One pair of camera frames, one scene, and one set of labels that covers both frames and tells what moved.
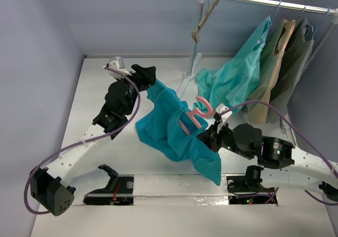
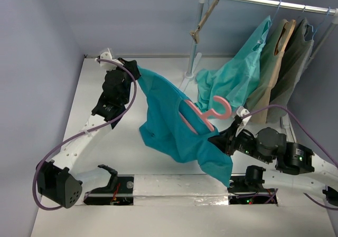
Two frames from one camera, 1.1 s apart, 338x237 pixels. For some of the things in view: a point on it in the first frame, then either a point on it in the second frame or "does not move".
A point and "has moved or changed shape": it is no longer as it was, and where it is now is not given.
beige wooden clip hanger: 195,34 does not move
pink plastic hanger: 195,113 to 205,115
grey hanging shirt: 296,52 does not move
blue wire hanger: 277,11 does not move
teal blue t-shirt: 175,130 has moved or changed shape
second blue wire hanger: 312,28 does not move
